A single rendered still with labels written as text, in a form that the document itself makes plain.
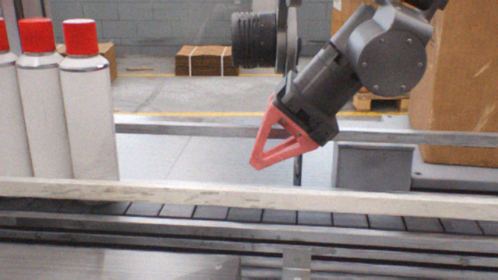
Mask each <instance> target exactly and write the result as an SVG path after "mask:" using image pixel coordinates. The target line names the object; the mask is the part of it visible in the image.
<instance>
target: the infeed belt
mask: <svg viewBox="0 0 498 280"><path fill-rule="evenodd" d="M0 210H5V211H21V212H50V213H66V214H81V215H112V216H127V217H143V218H158V219H187V220H203V221H218V222H248V223H263V224H279V225H295V226H323V227H339V228H354V229H369V230H385V231H400V232H416V233H446V234H461V235H462V236H492V237H498V221H486V220H469V219H452V218H436V217H420V216H403V215H371V214H356V213H339V212H323V211H307V210H290V209H275V208H243V207H226V206H211V205H179V204H163V203H147V202H130V201H112V202H111V203H108V204H105V205H84V204H81V203H79V202H78V201H77V199H65V200H60V201H46V200H42V199H40V198H34V197H24V198H18V199H1V198H0Z"/></svg>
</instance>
